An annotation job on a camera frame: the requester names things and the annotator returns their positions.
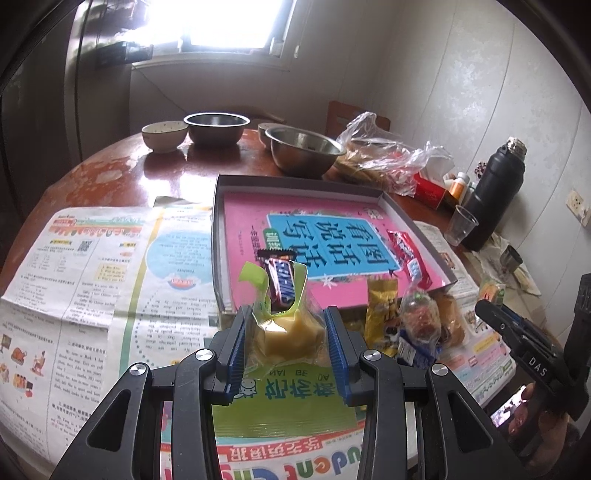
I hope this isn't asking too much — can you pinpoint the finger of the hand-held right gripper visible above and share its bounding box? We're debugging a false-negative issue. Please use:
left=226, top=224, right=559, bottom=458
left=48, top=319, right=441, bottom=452
left=475, top=300, right=555, bottom=384
left=501, top=308, right=561, bottom=358

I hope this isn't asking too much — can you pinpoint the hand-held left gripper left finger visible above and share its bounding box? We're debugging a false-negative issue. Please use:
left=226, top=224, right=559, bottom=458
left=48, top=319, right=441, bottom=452
left=48, top=305, right=254, bottom=480

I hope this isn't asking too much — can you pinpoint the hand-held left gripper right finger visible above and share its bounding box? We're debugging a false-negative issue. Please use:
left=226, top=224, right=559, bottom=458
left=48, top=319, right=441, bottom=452
left=323, top=305, right=539, bottom=480

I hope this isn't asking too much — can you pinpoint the yellow cake packet green top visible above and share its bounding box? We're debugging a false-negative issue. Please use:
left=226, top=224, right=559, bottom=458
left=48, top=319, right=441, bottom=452
left=238, top=261, right=326, bottom=370

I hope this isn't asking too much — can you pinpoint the yellow snack packet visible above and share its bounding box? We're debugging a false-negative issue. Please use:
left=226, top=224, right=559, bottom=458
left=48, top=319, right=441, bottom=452
left=366, top=277, right=400, bottom=358

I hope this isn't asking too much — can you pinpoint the brown bun packet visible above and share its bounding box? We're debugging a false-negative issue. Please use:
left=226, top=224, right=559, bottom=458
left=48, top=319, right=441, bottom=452
left=434, top=293, right=468, bottom=347

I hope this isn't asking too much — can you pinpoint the brown chocolate bar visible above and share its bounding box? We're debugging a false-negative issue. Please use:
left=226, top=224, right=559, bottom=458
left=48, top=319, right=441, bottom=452
left=256, top=249, right=301, bottom=310

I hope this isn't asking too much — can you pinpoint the clear packet red snack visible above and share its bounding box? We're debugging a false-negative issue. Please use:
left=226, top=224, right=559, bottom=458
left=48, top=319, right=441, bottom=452
left=398, top=288, right=439, bottom=356

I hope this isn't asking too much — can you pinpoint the red candy bar wrapper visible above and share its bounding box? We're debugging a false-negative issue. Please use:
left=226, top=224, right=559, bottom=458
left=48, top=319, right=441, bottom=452
left=385, top=230, right=428, bottom=282

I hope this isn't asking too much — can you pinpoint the grey cardboard box tray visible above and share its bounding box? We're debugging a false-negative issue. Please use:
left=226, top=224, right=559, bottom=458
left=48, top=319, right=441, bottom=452
left=211, top=174, right=458, bottom=319

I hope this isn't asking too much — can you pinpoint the person's right hand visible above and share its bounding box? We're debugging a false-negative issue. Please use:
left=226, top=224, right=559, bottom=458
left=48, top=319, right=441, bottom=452
left=508, top=383, right=568, bottom=437

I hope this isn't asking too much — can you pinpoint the crumpled white cloth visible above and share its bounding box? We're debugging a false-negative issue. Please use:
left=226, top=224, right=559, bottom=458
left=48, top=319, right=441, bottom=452
left=471, top=231, right=542, bottom=296

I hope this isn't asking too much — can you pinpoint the colourful green newspaper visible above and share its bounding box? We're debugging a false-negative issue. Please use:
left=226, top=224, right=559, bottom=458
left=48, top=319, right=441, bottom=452
left=157, top=219, right=518, bottom=480

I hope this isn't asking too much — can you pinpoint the lit phone screen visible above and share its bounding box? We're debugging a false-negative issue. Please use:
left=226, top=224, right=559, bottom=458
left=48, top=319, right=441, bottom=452
left=490, top=394, right=522, bottom=428

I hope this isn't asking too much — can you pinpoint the small metal cup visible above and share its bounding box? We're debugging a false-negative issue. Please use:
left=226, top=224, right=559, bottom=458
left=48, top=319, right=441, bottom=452
left=501, top=246, right=523, bottom=274

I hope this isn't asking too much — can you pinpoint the clear plastic cup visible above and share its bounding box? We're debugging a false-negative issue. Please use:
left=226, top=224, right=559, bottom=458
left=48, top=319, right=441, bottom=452
left=444, top=204, right=479, bottom=247

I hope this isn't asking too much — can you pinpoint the pink book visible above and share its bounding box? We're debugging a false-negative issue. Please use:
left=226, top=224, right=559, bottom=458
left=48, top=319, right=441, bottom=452
left=223, top=191, right=446, bottom=310

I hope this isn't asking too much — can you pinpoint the black thermos flask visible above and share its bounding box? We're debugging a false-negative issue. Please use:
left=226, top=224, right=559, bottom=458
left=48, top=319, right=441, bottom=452
left=462, top=137, right=528, bottom=252

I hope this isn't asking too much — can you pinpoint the red tissue box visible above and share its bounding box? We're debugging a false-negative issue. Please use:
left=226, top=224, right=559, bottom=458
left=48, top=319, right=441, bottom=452
left=412, top=171, right=458, bottom=210

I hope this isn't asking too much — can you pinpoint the large steel bowl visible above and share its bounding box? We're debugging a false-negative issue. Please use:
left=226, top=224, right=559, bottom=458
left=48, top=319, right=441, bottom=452
left=264, top=126, right=347, bottom=178
left=184, top=112, right=251, bottom=147

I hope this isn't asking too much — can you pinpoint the clear plastic bag of food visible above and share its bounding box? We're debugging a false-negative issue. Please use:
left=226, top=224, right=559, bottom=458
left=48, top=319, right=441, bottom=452
left=335, top=112, right=451, bottom=197

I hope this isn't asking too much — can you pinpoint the small ceramic bowl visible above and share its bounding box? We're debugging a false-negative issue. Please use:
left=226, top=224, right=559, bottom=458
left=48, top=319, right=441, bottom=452
left=257, top=122, right=283, bottom=148

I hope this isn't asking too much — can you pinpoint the speckled ceramic bowl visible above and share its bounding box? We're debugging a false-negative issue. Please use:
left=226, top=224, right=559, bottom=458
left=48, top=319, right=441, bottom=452
left=141, top=120, right=189, bottom=153

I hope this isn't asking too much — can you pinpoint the wooden chair back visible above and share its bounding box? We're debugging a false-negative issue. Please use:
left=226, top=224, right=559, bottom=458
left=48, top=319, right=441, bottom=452
left=325, top=100, right=391, bottom=139

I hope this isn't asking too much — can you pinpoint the dark windowsill box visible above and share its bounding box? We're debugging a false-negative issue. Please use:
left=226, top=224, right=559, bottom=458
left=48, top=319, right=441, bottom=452
left=95, top=41, right=153, bottom=70

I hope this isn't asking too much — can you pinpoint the grey refrigerator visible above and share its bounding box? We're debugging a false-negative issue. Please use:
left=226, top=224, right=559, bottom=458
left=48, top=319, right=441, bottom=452
left=0, top=0, right=134, bottom=195

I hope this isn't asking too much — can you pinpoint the bright window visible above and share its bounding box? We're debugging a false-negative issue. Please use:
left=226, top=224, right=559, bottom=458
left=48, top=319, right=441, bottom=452
left=150, top=0, right=296, bottom=51

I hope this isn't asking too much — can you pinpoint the white wall socket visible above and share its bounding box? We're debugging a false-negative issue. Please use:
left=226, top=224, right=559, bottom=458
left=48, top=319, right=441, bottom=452
left=567, top=189, right=591, bottom=227

